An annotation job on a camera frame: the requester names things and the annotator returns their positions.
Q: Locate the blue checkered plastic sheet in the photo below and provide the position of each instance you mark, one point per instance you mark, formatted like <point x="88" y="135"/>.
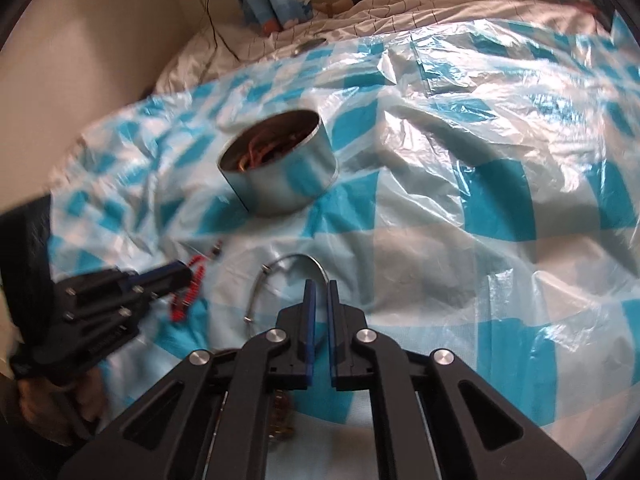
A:
<point x="450" y="260"/>

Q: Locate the dark cloth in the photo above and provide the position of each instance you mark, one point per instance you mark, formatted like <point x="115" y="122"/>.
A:
<point x="25" y="260"/>

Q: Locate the person's left hand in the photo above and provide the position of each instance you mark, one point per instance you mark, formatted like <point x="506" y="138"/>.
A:
<point x="42" y="407"/>

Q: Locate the white grid-pattern quilt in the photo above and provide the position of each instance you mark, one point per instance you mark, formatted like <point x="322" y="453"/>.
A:
<point x="400" y="10"/>

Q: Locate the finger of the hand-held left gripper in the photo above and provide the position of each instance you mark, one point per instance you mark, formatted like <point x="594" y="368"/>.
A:
<point x="160" y="292"/>
<point x="150" y="276"/>

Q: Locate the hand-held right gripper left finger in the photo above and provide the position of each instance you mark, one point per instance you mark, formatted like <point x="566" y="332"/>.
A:
<point x="309" y="320"/>

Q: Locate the round metal tin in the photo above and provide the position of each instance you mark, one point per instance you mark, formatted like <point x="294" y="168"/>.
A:
<point x="290" y="180"/>

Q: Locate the silver bangle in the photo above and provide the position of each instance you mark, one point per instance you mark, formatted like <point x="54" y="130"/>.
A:
<point x="295" y="257"/>

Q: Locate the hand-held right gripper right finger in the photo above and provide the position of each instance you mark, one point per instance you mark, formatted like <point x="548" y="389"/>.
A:
<point x="334" y="320"/>

